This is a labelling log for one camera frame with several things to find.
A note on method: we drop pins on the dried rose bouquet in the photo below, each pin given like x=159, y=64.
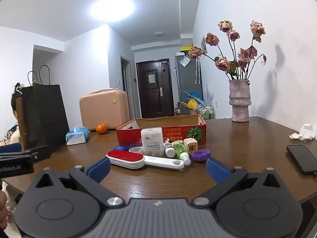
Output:
x=223, y=63

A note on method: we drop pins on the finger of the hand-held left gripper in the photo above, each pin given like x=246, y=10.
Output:
x=38, y=153
x=14, y=156

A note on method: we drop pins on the red printed cardboard box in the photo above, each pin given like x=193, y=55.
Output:
x=128, y=135

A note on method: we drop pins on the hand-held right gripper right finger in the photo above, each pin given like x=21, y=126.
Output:
x=218, y=170

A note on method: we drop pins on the orange fruit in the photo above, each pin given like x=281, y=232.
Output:
x=101, y=129

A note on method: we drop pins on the brown paper bag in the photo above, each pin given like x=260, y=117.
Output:
x=21, y=124

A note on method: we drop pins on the black paper bag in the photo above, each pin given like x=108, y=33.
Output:
x=42, y=119

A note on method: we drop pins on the small white bottle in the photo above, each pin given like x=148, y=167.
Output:
x=170, y=151

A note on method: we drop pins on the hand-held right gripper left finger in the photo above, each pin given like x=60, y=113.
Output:
x=99, y=169

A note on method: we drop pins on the white and yellow charger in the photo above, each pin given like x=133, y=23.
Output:
x=190, y=145

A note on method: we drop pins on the purple round case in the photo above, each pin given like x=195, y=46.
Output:
x=200, y=155

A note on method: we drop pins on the dark brown entrance door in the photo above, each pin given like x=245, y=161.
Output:
x=154, y=96

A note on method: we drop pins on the pink suitcase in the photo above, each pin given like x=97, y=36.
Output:
x=104, y=109

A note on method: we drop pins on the blue spiky ball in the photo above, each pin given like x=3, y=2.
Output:
x=120, y=148

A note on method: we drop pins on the metal storage cart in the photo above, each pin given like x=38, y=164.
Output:
x=205, y=112

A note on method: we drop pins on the round ceiling light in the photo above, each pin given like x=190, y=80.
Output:
x=112, y=10

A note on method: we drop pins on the person's left hand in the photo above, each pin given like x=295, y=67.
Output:
x=2, y=210

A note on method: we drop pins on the black smartphone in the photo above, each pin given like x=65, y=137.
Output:
x=302, y=158

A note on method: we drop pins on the grey refrigerator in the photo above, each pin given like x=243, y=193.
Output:
x=188, y=79

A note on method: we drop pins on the white plastic swab container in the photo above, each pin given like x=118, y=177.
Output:
x=151, y=141

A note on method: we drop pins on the red and white lint brush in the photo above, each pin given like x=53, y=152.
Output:
x=126, y=157

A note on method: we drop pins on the green spray bottle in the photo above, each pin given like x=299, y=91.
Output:
x=180, y=150

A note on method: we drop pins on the pink ceramic vase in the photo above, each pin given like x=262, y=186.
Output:
x=239, y=101

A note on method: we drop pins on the blue tissue packet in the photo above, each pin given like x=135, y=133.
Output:
x=76, y=136

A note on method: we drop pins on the yellow watering can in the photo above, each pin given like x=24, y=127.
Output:
x=189, y=104

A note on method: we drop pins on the yellow box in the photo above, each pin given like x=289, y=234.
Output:
x=186, y=48

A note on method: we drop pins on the crumpled white tissue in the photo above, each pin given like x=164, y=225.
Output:
x=303, y=132

